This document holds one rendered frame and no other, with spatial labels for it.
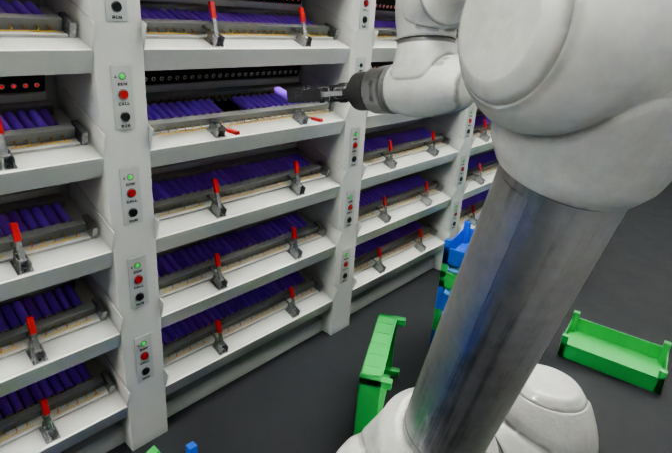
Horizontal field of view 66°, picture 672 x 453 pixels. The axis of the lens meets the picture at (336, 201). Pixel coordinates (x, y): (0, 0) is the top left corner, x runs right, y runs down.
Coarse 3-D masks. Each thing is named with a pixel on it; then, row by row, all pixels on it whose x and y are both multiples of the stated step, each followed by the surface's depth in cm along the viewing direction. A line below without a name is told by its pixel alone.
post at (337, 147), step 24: (312, 0) 147; (336, 0) 141; (360, 0) 138; (360, 48) 144; (312, 72) 153; (336, 72) 146; (360, 120) 153; (336, 144) 152; (360, 144) 156; (360, 168) 159; (336, 216) 159; (312, 264) 172; (336, 264) 164; (336, 312) 172
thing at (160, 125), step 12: (264, 108) 132; (276, 108) 134; (288, 108) 136; (300, 108) 140; (312, 108) 143; (324, 108) 147; (156, 120) 111; (168, 120) 112; (180, 120) 114; (192, 120) 116; (204, 120) 118; (228, 120) 123; (240, 120) 126; (264, 120) 130; (168, 132) 111
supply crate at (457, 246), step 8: (464, 224) 170; (464, 232) 171; (472, 232) 171; (448, 240) 155; (456, 240) 166; (464, 240) 172; (448, 248) 156; (456, 248) 168; (464, 248) 168; (448, 256) 156; (456, 256) 155; (448, 264) 157; (456, 264) 156
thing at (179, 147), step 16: (224, 80) 134; (240, 80) 137; (256, 80) 141; (272, 80) 145; (288, 80) 150; (336, 112) 149; (240, 128) 124; (256, 128) 127; (272, 128) 130; (288, 128) 132; (304, 128) 137; (320, 128) 142; (336, 128) 147; (160, 144) 108; (176, 144) 110; (192, 144) 112; (208, 144) 116; (224, 144) 119; (240, 144) 123; (256, 144) 127; (272, 144) 131; (160, 160) 109; (176, 160) 112
